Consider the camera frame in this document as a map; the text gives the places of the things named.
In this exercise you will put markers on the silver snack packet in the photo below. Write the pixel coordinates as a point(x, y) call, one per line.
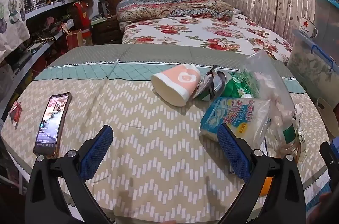
point(209, 83)

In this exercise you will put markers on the green plastic packet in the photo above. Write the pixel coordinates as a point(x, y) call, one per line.
point(235, 86)

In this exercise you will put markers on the white enamel mug red star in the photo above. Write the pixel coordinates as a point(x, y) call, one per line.
point(306, 26)

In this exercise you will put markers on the pink paper cup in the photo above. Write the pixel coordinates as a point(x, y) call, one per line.
point(177, 83)

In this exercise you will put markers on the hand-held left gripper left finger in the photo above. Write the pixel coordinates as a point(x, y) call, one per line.
point(96, 150)

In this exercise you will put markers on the clear storage box teal lid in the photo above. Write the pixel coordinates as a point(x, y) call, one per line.
point(328, 17)

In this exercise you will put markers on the red paper bag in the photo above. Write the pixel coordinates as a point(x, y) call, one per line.
point(75, 40)

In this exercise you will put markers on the smartphone in brown case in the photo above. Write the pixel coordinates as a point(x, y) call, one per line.
point(51, 124)

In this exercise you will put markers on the dark wooden nightstand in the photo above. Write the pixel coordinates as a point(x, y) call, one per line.
point(106, 32)

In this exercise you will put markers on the white cactus print curtain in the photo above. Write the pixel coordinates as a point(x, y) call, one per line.
point(12, 9)

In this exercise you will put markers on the white floral bedsheet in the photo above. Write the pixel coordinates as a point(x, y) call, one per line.
point(198, 30)

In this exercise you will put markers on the beige round bin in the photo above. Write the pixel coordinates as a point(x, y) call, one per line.
point(327, 115)

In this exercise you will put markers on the grey shelf unit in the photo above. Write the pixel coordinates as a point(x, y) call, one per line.
point(42, 11)

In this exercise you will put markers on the blue and white plastic bag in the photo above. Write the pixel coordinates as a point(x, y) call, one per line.
point(233, 115)

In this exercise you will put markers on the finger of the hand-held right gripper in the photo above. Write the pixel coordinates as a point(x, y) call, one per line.
point(328, 157)

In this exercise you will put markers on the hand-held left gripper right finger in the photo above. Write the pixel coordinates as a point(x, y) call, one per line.
point(234, 152)

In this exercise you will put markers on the clear plastic bottle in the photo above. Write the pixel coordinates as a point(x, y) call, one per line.
point(267, 81)

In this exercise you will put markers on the folded floral quilt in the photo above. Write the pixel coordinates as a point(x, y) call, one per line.
point(172, 5)

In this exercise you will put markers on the person's right hand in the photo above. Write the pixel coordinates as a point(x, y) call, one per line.
point(325, 204)

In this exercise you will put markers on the small red wrapper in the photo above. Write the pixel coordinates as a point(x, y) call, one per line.
point(16, 111)

